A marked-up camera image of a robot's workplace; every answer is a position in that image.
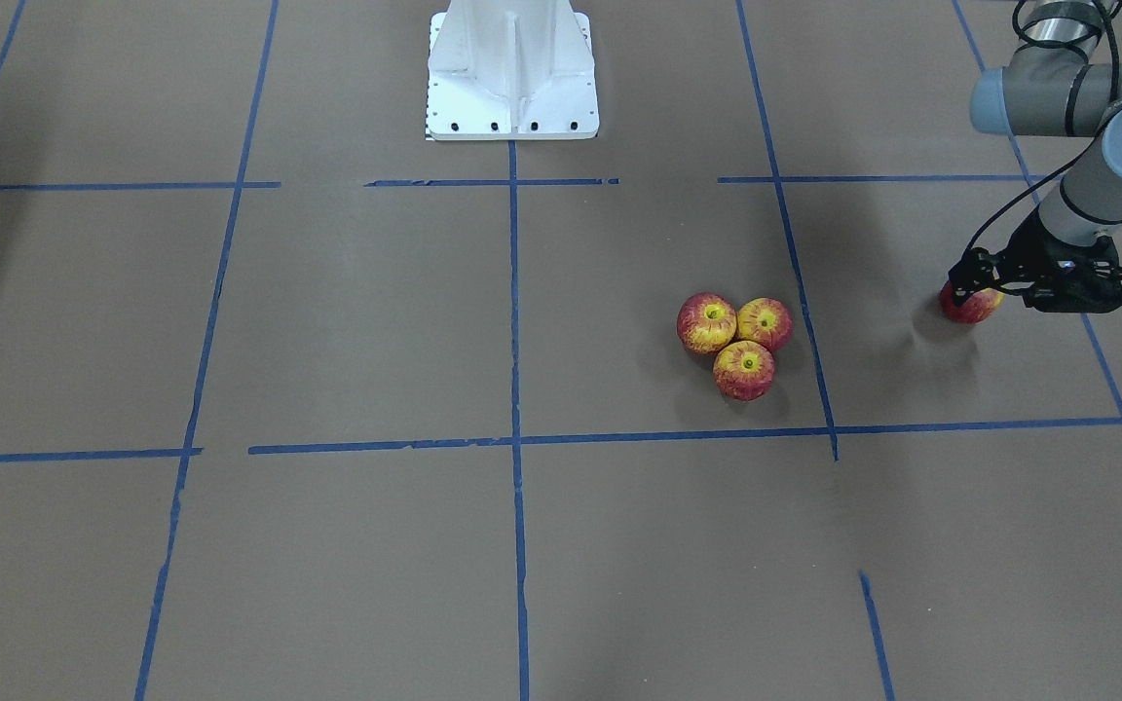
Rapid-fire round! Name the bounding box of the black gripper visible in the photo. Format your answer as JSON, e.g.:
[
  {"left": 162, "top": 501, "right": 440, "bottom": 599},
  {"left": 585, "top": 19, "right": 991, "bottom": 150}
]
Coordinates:
[{"left": 948, "top": 211, "right": 1107, "bottom": 303}]

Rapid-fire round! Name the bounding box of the lone red yellow apple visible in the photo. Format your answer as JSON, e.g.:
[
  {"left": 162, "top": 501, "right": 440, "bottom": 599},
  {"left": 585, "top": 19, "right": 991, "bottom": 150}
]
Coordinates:
[{"left": 938, "top": 283, "right": 1005, "bottom": 325}]

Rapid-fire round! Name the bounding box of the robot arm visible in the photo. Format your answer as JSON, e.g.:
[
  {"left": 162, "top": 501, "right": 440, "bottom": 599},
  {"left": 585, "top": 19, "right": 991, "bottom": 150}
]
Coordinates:
[{"left": 939, "top": 1, "right": 1122, "bottom": 323}]

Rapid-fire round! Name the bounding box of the red yellow apple far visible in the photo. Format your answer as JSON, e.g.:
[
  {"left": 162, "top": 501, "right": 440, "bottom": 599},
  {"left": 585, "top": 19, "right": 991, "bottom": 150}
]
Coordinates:
[{"left": 712, "top": 339, "right": 776, "bottom": 402}]

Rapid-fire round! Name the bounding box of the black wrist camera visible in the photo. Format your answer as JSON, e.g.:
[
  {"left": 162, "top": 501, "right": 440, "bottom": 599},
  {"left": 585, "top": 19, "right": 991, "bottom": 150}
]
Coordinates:
[{"left": 1023, "top": 236, "right": 1122, "bottom": 314}]

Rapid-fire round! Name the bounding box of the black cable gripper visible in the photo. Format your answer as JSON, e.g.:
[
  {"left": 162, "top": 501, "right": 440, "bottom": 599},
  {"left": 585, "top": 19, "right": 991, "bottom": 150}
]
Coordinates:
[{"left": 966, "top": 0, "right": 1122, "bottom": 269}]

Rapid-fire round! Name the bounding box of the white camera post base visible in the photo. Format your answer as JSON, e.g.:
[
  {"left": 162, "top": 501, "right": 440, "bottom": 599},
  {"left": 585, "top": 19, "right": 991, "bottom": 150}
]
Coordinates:
[{"left": 425, "top": 1, "right": 601, "bottom": 141}]

